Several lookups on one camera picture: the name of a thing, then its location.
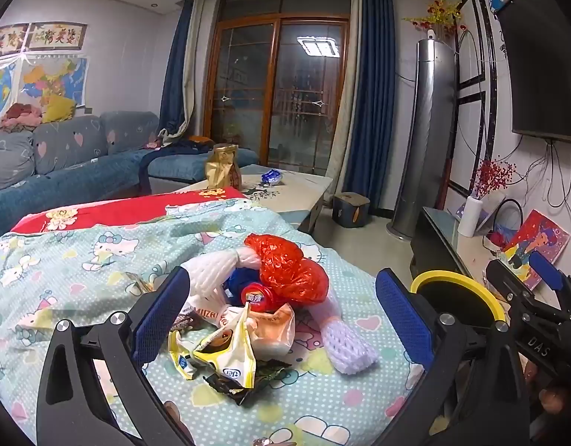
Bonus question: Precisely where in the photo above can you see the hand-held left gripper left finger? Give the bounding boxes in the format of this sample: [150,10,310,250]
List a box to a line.
[36,266,195,446]

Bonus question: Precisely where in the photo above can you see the wooden framed glass door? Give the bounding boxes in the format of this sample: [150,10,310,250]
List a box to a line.
[204,0,352,175]

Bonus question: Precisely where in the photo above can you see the black wall television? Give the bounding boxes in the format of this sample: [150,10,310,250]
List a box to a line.
[497,0,571,145]

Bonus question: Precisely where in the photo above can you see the pile of clothes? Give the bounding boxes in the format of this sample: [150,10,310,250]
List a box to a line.
[0,102,43,132]

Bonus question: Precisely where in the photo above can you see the basket with black handle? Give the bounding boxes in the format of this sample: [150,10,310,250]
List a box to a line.
[483,199,528,250]

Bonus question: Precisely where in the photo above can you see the white foam net sleeve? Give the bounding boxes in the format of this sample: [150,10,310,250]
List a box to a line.
[308,297,379,376]
[180,247,263,306]

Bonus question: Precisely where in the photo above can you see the brown chocolate wrapper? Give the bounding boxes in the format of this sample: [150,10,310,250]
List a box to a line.
[171,313,201,335]

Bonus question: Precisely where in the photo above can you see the white red-print plastic bag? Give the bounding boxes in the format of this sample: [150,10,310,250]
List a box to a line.
[180,302,231,332]

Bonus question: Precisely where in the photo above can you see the yellow red artificial flowers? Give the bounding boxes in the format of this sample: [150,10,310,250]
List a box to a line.
[403,0,468,40]

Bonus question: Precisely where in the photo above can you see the pile of seed shells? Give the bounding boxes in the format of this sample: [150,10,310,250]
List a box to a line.
[243,185,279,203]

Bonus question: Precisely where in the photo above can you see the blue curtain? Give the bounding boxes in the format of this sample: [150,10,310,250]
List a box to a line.
[343,0,398,218]
[159,0,195,139]

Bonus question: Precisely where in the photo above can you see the dark foil wrapper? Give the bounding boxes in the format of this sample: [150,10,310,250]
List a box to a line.
[204,360,293,406]

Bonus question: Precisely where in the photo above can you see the cartoon cat printed blanket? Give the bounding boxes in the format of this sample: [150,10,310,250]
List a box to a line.
[0,197,435,446]

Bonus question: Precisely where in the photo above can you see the yellow-rimmed black trash bin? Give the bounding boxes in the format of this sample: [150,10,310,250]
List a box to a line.
[410,269,508,335]

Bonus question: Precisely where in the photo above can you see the large yellow white wrapper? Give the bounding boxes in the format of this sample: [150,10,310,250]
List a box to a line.
[192,307,258,389]

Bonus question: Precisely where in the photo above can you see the framed embroidery wall picture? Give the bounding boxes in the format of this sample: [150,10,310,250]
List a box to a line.
[27,21,88,51]
[0,23,30,59]

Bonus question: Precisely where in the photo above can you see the gold paper bag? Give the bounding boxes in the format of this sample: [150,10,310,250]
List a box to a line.
[206,144,242,190]

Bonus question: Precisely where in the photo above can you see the red-lidded small cup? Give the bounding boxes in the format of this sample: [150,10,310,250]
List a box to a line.
[241,282,275,310]

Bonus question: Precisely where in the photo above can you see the grey tower air conditioner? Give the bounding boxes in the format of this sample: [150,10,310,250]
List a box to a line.
[386,37,458,242]

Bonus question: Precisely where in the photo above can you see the white ribbed vase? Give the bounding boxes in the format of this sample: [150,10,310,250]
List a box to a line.
[457,196,482,237]

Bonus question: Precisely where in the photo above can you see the red berry branches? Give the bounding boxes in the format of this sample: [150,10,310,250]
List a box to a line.
[471,158,519,200]

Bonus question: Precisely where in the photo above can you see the beige curtain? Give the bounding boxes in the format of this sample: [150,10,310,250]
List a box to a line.
[323,0,364,196]
[180,0,221,136]

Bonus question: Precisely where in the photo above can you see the beige coffee table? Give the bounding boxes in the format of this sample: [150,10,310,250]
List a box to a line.
[174,164,335,236]

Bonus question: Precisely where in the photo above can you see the gold purple wrapper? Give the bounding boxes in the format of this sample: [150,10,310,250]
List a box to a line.
[125,273,156,295]

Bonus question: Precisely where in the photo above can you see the red plastic bag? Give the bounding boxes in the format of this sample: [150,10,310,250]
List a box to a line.
[243,233,329,310]

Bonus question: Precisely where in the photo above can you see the colourful country map poster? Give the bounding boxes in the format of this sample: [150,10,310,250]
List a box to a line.
[20,56,90,109]

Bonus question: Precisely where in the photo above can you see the yellow pillow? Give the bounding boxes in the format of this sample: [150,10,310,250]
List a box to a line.
[42,94,77,124]

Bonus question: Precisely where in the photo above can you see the dark storage box stool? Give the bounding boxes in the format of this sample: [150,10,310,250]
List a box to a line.
[332,192,371,229]

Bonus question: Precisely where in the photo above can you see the person's right hand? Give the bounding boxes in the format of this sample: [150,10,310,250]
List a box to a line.
[522,358,571,416]

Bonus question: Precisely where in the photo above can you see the red printed blanket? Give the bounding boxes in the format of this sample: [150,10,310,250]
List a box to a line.
[10,187,246,234]

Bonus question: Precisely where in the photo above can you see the orange-print plastic bag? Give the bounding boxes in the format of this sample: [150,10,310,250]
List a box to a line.
[246,303,296,362]

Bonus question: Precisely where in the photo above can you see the colourful figure painting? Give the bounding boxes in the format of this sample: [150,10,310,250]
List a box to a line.
[501,210,571,290]

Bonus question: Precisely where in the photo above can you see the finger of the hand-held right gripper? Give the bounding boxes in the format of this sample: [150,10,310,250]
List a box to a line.
[485,259,536,307]
[528,251,571,310]

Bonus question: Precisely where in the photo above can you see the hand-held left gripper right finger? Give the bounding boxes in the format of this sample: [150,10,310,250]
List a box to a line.
[375,267,532,446]

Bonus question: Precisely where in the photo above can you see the blue grey heart-print sofa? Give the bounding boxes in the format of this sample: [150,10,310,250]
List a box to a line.
[0,111,259,242]

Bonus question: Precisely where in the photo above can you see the dark television stand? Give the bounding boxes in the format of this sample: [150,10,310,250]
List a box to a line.
[410,205,571,317]

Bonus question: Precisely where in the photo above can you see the small yellow white wrapper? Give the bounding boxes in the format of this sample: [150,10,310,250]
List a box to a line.
[168,330,201,381]

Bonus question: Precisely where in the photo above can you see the small purple canvas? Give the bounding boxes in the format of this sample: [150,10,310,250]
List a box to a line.
[455,193,506,234]

